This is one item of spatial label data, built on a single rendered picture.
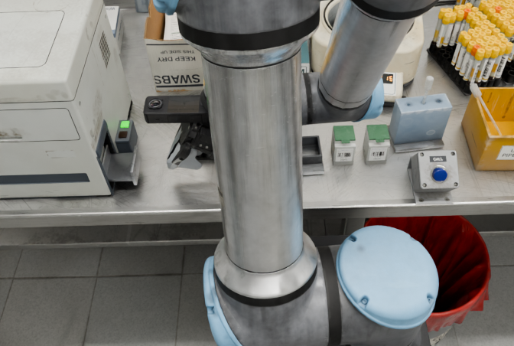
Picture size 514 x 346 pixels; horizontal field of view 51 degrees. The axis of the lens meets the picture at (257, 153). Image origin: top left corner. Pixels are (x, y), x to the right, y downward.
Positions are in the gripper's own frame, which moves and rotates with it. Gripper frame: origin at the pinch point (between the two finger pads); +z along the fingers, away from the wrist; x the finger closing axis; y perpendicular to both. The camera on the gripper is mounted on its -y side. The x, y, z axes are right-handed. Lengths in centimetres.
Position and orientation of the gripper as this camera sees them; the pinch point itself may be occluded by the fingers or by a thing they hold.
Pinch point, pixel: (168, 161)
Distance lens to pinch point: 104.5
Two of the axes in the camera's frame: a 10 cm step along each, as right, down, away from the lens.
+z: -4.7, 5.8, 6.6
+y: 8.8, 3.0, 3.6
